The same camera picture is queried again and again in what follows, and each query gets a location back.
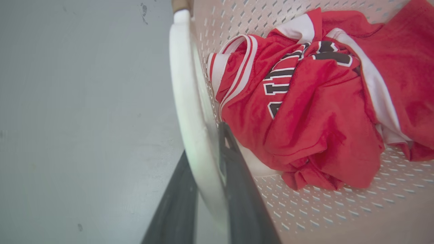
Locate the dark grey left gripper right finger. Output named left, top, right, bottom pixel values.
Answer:
left=218, top=122, right=282, bottom=244

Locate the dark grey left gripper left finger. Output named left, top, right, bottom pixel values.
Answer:
left=141, top=150, right=199, bottom=244

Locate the white perforated laundry basket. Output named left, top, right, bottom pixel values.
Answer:
left=169, top=0, right=434, bottom=244

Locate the red basketball jersey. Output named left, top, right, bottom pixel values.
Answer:
left=207, top=0, right=434, bottom=191

